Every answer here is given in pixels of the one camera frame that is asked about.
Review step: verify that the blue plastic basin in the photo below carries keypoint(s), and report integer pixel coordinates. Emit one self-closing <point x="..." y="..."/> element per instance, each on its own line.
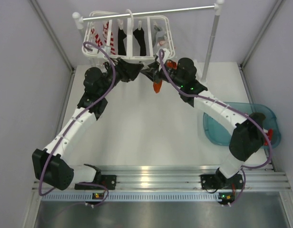
<point x="218" y="135"/>

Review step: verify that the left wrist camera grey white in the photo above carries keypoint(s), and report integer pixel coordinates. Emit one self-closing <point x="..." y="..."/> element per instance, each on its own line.
<point x="104" y="52"/>

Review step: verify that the red white striped sock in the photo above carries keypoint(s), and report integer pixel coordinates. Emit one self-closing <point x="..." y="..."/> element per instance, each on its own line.
<point x="95" y="37"/>
<point x="108" y="37"/>

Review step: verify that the silver metal clothes rack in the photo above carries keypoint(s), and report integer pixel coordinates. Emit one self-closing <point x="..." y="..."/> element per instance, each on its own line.
<point x="84" y="25"/>

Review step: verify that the grey sock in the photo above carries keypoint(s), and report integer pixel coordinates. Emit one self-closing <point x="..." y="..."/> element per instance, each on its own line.
<point x="158" y="34"/>

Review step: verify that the aluminium mounting rail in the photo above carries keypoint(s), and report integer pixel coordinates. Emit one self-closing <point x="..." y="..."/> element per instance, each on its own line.
<point x="187" y="178"/>

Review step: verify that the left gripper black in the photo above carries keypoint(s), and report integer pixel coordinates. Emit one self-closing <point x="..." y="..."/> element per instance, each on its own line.
<point x="130" y="71"/>

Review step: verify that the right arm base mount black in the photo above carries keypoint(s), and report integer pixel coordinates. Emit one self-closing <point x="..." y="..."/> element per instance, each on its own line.
<point x="209" y="181"/>

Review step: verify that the slotted grey cable duct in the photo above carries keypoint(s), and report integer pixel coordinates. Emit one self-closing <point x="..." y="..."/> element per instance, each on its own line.
<point x="139" y="197"/>

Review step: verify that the black sock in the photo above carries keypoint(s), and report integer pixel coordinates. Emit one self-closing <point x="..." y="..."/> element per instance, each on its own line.
<point x="120" y="42"/>
<point x="140" y="37"/>

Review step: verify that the white plastic sock hanger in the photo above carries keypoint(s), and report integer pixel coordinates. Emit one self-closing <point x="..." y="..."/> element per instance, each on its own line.
<point x="133" y="38"/>

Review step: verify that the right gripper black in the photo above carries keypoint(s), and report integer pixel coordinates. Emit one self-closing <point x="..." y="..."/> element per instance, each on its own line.
<point x="154" y="73"/>

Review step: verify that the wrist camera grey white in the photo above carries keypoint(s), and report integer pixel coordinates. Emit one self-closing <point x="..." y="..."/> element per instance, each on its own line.
<point x="166" y="54"/>
<point x="104" y="52"/>

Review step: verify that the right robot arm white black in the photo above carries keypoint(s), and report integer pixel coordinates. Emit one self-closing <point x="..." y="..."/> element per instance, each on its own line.
<point x="247" y="133"/>

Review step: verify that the red sock in basin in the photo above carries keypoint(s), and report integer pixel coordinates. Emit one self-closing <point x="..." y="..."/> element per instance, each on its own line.
<point x="269" y="134"/>

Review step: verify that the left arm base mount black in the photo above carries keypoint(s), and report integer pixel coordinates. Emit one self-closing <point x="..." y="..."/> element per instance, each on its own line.
<point x="109" y="181"/>

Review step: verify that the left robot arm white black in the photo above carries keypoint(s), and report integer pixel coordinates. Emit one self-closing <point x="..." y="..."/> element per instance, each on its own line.
<point x="50" y="164"/>

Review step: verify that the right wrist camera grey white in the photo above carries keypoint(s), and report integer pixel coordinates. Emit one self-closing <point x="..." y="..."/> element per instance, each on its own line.
<point x="166" y="54"/>

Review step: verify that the brown sock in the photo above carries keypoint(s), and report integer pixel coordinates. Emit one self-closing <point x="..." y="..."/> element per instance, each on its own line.
<point x="257" y="117"/>

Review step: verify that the white sock red trim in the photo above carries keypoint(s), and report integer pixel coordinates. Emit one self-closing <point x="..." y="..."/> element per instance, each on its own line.
<point x="163" y="44"/>

